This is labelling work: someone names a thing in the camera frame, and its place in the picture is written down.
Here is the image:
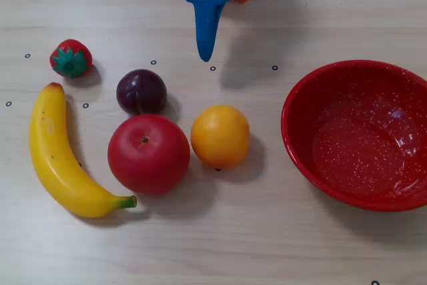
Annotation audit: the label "dark purple plum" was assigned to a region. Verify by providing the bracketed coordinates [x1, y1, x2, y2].
[115, 68, 168, 115]

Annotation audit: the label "red speckled bowl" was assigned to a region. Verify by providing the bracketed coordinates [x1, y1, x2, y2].
[281, 59, 427, 213]

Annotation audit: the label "orange fruit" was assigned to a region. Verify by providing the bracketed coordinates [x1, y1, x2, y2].
[190, 104, 251, 170]

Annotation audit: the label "red strawberry green leaves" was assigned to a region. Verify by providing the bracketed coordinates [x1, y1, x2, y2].
[49, 38, 93, 79]

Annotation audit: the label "red apple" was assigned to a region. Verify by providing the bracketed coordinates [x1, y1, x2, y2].
[107, 113, 191, 196]

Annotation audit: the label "yellow banana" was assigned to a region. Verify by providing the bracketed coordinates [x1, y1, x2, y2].
[29, 81, 138, 219]

